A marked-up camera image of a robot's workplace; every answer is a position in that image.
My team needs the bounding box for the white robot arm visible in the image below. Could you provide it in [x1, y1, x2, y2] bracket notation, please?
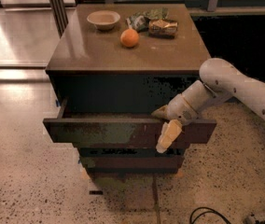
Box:
[152, 58, 265, 153]

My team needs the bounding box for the black floor cable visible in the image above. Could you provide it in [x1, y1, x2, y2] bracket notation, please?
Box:
[188, 206, 232, 224]

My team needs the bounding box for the crushed golden can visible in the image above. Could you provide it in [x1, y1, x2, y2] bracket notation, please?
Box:
[148, 19, 178, 38]

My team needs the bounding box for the brown drawer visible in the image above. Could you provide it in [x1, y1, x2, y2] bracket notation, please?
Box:
[80, 155, 183, 169]
[42, 98, 217, 150]

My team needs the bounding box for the grey power strip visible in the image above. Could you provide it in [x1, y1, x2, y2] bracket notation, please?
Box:
[244, 215, 265, 224]

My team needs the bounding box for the beige bowl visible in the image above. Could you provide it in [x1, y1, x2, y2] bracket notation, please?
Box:
[87, 10, 120, 31]

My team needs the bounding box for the green chip bag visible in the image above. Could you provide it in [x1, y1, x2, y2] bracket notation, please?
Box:
[126, 7, 168, 32]

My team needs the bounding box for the brown bottom drawer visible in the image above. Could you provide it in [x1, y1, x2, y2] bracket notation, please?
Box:
[80, 155, 183, 169]

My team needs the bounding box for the brown top drawer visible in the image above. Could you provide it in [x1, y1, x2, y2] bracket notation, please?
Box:
[42, 98, 217, 150]

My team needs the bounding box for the brown drawer cabinet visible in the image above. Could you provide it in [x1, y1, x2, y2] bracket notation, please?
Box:
[46, 5, 216, 173]

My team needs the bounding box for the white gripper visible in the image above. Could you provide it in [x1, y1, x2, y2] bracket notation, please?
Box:
[151, 94, 198, 153]

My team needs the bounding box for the orange fruit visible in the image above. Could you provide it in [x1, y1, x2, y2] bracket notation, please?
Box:
[120, 29, 139, 48]

